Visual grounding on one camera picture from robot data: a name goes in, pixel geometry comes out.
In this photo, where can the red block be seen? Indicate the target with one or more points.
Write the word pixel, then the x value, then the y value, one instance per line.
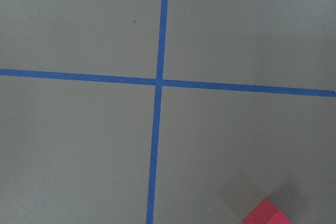
pixel 266 213

